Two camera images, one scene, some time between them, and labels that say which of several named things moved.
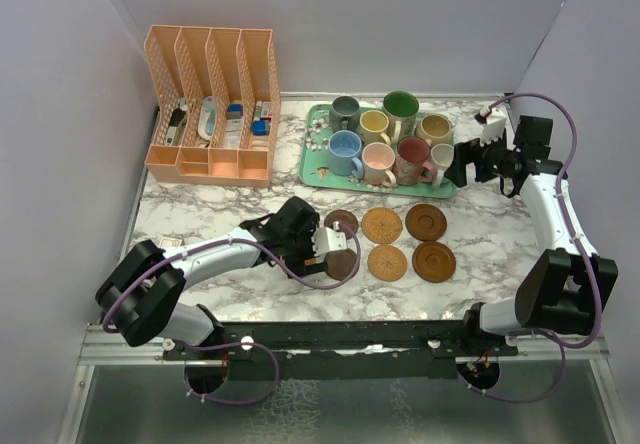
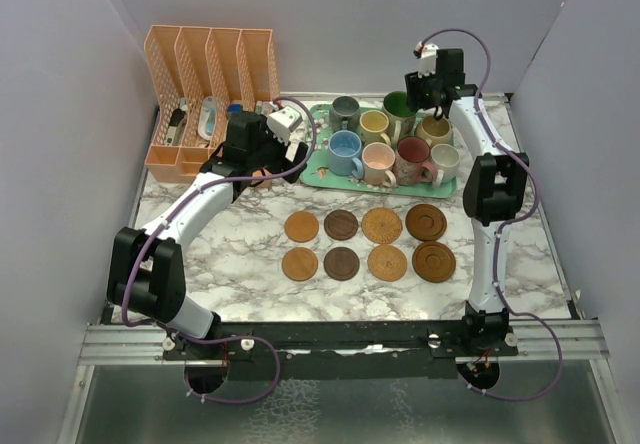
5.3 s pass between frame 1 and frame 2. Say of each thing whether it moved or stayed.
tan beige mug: stayed
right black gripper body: moved
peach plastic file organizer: stayed
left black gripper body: moved
